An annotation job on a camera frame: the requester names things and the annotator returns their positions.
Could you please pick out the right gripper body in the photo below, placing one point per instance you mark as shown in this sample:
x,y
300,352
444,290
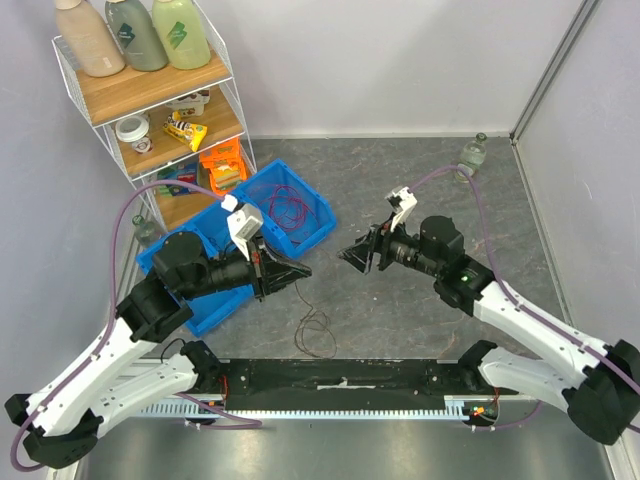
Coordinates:
x,y
376,248

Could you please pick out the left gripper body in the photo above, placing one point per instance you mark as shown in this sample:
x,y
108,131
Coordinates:
x,y
255,247

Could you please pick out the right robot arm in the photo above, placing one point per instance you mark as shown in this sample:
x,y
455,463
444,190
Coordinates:
x,y
595,383

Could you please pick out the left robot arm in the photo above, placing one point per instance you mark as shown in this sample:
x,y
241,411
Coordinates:
x,y
63,422

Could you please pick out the orange snack packets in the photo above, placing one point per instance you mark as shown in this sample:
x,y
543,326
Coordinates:
x,y
225,166

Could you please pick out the blue green box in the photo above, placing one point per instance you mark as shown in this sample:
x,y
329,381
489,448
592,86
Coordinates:
x,y
185,172

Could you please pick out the clear glass bottle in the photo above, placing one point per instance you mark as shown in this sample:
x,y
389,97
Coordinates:
x,y
471,158

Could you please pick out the yellow snack bag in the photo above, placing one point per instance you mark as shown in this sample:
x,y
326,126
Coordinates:
x,y
190,134

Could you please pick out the white yoghurt tub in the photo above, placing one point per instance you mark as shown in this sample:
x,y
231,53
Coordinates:
x,y
190,105

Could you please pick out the white lidded cup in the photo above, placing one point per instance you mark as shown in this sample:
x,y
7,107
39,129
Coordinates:
x,y
134,130

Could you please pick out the light green bottle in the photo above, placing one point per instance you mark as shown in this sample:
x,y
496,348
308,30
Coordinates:
x,y
179,28

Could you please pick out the grey-green bottle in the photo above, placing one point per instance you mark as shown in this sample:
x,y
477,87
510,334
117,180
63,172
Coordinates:
x,y
132,26

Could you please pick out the beige bottle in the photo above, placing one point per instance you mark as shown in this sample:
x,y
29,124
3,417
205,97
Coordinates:
x,y
89,38

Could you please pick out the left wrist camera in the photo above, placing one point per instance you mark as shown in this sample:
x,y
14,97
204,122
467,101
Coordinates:
x,y
244,222

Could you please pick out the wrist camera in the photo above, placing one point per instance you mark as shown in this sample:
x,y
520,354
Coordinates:
x,y
244,222
402,201

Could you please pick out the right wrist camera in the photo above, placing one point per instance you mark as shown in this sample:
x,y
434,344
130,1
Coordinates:
x,y
402,201

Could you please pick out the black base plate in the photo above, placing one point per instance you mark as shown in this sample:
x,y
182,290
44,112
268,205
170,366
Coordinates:
x,y
334,385

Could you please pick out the white wire wooden shelf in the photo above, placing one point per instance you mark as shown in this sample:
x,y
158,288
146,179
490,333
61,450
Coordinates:
x,y
104,101

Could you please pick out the grey cable duct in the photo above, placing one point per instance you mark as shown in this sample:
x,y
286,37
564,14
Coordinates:
x,y
453,410

